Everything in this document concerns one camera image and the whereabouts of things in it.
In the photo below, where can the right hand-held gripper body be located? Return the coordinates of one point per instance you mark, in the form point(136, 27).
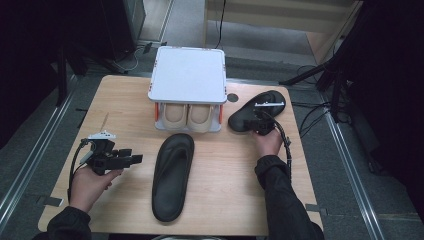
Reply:
point(265, 123)

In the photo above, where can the white two-tier shoe rack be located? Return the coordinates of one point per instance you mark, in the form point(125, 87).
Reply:
point(188, 75)

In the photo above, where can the cream perforated clog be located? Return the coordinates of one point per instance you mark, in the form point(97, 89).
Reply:
point(174, 116)
point(200, 117)

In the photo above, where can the black flip-flop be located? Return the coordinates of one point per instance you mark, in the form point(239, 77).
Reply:
point(240, 118)
point(171, 180)

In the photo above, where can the black tripod stand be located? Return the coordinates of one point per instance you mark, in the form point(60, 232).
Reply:
point(328, 71)

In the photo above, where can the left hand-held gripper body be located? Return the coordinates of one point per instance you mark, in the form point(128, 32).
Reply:
point(103, 156)

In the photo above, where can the dark cabinet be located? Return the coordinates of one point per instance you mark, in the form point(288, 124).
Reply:
point(125, 23)

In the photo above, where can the beige wooden furniture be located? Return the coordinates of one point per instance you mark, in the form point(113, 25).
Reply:
point(283, 16)

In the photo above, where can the person's left hand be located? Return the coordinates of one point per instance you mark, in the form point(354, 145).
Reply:
point(88, 186)

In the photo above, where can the person's right hand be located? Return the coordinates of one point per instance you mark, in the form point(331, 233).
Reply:
point(270, 145)

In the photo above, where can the grey tape strip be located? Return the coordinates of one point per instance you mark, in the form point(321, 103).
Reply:
point(316, 209)
point(50, 201)

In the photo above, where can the dark round table grommet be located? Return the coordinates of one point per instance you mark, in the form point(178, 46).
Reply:
point(232, 98)

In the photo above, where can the black metal stand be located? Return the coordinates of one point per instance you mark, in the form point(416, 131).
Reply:
point(61, 76)

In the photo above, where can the metal floor rail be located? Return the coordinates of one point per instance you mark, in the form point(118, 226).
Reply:
point(353, 176)
point(36, 153)

